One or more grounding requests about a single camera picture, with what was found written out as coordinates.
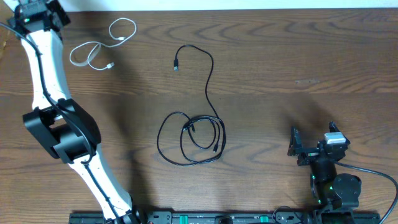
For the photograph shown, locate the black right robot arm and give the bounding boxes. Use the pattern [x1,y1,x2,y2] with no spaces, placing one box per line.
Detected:
[287,121,361,223]

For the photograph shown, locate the black USB cable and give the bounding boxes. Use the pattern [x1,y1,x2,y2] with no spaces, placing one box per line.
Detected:
[173,44,227,153]
[156,111,223,167]

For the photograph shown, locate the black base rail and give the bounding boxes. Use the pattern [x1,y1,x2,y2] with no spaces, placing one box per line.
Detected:
[68,210,381,224]

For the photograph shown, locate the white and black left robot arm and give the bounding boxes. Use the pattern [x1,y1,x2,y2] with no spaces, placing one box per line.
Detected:
[4,1,147,223]

